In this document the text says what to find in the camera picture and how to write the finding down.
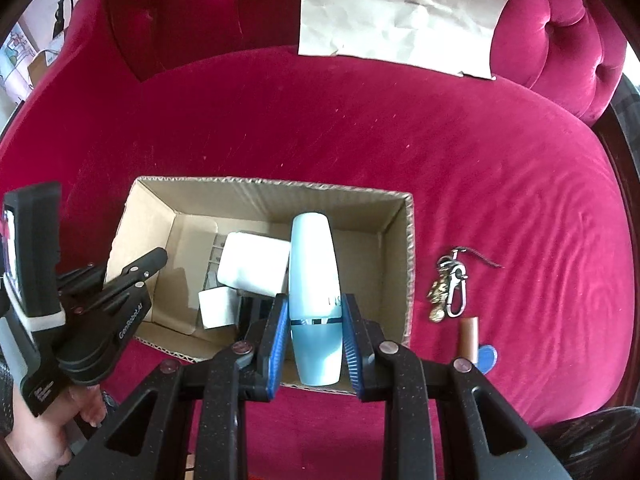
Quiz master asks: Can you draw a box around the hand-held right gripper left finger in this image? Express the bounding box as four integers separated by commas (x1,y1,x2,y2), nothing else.
85,294,291,480

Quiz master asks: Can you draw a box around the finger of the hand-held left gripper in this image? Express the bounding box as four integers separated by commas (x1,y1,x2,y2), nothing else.
57,264,107,293
60,247,169,313

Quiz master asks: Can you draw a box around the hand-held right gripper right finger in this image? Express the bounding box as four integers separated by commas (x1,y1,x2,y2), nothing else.
342,294,561,480

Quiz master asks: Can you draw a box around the small white charger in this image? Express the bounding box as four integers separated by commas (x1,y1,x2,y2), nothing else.
198,287,238,330

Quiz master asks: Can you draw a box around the pale blue cosmetic bottle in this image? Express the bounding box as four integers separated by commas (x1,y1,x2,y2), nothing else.
289,212,345,387

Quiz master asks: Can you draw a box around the large white charger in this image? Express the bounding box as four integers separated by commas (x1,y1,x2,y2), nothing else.
217,231,292,297

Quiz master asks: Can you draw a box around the cardboard box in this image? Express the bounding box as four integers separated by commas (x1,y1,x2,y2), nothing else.
102,176,416,396

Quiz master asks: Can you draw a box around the metal keychain with keys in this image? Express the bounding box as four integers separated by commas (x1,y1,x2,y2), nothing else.
427,246,506,323

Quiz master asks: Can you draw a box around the brown lipstick tube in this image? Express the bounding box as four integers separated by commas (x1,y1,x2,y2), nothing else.
460,316,480,363

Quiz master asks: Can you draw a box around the person's left hand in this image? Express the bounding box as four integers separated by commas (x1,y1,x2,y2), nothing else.
0,385,108,478

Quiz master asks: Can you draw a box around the blue jar lid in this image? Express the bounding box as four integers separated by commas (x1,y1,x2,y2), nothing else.
477,344,499,375

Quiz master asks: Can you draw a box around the brown cardboard carton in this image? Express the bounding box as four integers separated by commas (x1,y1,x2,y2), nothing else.
27,50,63,86

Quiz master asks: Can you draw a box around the red velvet tufted sofa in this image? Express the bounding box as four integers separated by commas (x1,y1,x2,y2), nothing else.
0,0,633,480

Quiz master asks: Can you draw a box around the black plug adapter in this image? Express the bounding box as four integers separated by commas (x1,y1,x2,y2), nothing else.
52,0,76,36

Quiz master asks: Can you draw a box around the grey plaid cloth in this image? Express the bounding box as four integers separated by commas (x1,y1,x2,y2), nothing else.
542,407,640,480

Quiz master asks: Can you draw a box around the creased brown paper sheet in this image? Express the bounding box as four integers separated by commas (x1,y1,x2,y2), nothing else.
298,0,522,81

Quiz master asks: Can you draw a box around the cartoon cat wall poster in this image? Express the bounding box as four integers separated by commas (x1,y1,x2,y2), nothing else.
0,25,36,106

